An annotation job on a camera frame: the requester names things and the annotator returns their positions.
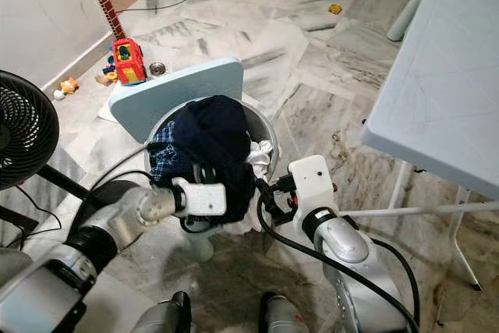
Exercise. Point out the navy garment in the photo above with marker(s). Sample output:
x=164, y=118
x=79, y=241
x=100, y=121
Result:
x=210, y=134

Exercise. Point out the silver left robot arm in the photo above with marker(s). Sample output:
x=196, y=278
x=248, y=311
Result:
x=117, y=228

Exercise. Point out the white cloth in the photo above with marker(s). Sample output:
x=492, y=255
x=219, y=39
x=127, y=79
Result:
x=261, y=154

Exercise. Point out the grey laundry bucket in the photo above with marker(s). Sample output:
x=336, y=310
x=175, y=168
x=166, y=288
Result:
x=263, y=126

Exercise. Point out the left robot leg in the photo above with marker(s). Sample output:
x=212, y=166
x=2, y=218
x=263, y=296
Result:
x=164, y=317

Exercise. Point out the small yellow toy block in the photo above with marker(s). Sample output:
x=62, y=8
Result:
x=335, y=8

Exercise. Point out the white paper sheet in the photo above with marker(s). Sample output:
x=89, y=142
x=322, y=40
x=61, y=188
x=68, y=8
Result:
x=107, y=111

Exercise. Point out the grey folding table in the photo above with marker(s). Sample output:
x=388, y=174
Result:
x=444, y=76

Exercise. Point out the red toy truck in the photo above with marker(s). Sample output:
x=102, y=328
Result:
x=129, y=64

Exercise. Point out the black floor fan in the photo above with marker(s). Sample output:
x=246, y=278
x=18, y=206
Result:
x=23, y=130

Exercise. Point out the small orange toy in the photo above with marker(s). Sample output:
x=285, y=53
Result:
x=69, y=85

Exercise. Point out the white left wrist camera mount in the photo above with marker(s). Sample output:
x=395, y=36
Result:
x=207, y=199

